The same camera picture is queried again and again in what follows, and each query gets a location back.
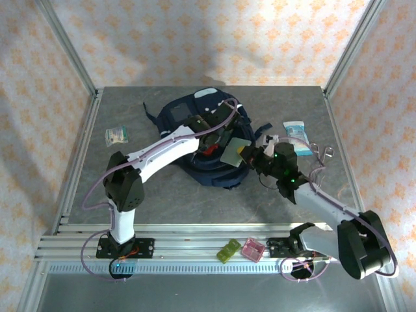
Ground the sage green wallet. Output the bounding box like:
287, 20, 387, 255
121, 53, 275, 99
219, 137, 253, 168

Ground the navy blue backpack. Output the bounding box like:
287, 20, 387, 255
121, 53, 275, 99
142, 86, 274, 191

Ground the blue wet wipes pack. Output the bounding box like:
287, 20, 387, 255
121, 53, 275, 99
281, 120, 312, 157

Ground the silver metal eyelash curler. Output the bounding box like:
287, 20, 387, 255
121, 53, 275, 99
309, 142, 335, 162

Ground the small pink plastic box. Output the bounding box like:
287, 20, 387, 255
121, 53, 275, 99
240, 237, 266, 263

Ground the small green plastic box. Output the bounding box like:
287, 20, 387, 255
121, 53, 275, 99
216, 239, 242, 263

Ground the small green tissue packet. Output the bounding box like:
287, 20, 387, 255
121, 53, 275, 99
104, 127, 129, 148

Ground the grey metal panel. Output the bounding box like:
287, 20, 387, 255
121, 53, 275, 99
32, 272, 394, 312

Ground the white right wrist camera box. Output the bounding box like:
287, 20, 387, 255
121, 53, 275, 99
261, 133, 281, 157

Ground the aluminium side rail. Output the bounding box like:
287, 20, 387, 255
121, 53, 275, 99
322, 87, 371, 235
50, 88, 105, 235

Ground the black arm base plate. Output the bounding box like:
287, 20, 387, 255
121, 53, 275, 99
266, 237, 330, 261
96, 237, 155, 259

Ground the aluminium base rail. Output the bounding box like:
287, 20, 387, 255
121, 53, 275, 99
34, 223, 390, 263

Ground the slotted grey cable duct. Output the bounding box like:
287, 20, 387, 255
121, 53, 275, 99
47, 262, 378, 276

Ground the aluminium frame post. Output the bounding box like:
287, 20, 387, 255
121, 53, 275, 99
34, 0, 100, 98
323, 0, 386, 98

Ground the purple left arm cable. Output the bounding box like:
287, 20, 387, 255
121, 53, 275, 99
80, 98, 241, 283

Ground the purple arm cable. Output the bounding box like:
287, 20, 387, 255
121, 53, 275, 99
281, 136, 399, 283
80, 98, 241, 283

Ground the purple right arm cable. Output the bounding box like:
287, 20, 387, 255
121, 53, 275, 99
281, 136, 399, 283

